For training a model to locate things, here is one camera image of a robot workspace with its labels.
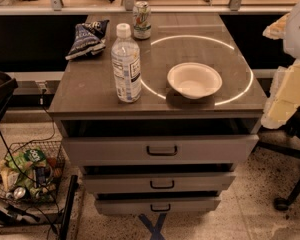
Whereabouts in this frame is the wire basket with snacks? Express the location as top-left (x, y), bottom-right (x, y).
top-left (0, 141), bottom-right (65, 203)

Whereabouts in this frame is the middle grey drawer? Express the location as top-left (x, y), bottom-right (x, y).
top-left (83, 172), bottom-right (235, 194)

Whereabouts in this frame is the black office chair base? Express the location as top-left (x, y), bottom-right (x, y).
top-left (253, 97), bottom-right (300, 212)

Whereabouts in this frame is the white paper bowl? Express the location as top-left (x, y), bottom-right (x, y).
top-left (167, 62), bottom-right (223, 99)

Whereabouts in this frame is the grey drawer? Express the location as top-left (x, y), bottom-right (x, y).
top-left (62, 135), bottom-right (258, 166)
top-left (83, 172), bottom-right (235, 194)
top-left (95, 197), bottom-right (221, 215)

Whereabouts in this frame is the black cable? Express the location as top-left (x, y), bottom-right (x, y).
top-left (0, 87), bottom-right (63, 237)

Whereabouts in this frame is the clear plastic water bottle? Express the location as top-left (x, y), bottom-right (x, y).
top-left (111, 23), bottom-right (141, 103)

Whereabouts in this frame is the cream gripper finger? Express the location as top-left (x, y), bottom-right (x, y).
top-left (262, 13), bottom-right (289, 40)
top-left (261, 60), bottom-right (300, 129)

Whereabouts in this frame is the top grey drawer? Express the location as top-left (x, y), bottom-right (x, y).
top-left (62, 135), bottom-right (258, 166)

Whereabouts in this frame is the black stand leg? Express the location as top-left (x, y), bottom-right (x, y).
top-left (58, 175), bottom-right (78, 240)

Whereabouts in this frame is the dark blue chip bag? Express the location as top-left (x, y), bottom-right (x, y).
top-left (65, 20), bottom-right (109, 60)

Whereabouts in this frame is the bottom grey drawer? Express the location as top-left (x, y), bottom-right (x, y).
top-left (95, 197), bottom-right (221, 215)

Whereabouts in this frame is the grey drawer cabinet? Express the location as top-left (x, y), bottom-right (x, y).
top-left (49, 13), bottom-right (265, 201)

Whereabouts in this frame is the green 7up can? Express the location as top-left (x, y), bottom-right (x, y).
top-left (133, 1), bottom-right (151, 40)

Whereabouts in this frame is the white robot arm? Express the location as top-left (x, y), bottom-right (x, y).
top-left (261, 1), bottom-right (300, 129)

